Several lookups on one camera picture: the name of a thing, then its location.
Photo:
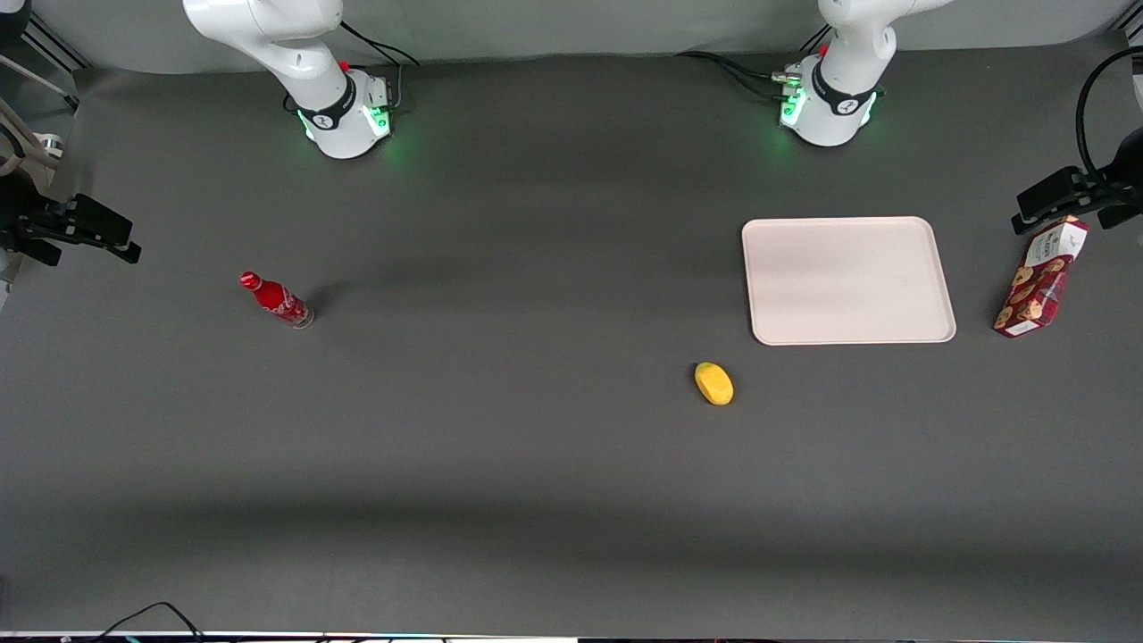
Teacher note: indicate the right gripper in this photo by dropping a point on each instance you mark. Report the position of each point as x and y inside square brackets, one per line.
[20, 221]

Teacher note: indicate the beige plastic tray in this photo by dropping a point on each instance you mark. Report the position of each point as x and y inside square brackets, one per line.
[846, 279]

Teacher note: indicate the aluminium frame rail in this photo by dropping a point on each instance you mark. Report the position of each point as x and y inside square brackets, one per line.
[55, 46]

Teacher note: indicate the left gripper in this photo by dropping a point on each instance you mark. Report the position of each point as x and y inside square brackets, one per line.
[1122, 183]

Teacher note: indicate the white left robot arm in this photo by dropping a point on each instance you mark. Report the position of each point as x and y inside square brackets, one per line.
[844, 80]

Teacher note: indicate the red soda bottle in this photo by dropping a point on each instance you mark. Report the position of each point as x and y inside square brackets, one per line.
[277, 300]

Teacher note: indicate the red cookie box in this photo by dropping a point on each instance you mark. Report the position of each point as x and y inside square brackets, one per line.
[1041, 279]

